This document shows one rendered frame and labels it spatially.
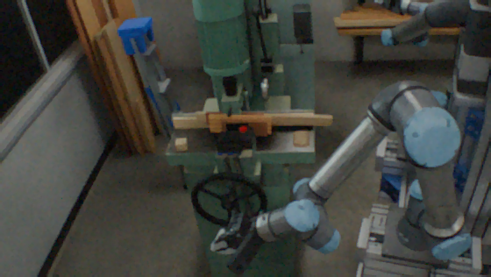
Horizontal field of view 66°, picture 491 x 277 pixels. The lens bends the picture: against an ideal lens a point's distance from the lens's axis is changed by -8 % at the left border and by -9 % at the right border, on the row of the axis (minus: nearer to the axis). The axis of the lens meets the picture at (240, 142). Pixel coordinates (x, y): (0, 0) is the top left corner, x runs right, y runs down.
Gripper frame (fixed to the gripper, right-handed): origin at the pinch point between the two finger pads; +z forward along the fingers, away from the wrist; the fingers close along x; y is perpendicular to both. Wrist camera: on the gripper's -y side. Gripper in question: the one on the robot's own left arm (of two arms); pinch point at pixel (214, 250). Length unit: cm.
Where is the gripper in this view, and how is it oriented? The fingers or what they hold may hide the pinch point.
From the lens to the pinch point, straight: 122.5
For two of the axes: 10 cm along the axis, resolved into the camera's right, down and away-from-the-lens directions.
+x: -6.9, -6.1, -3.8
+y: 2.4, -7.0, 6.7
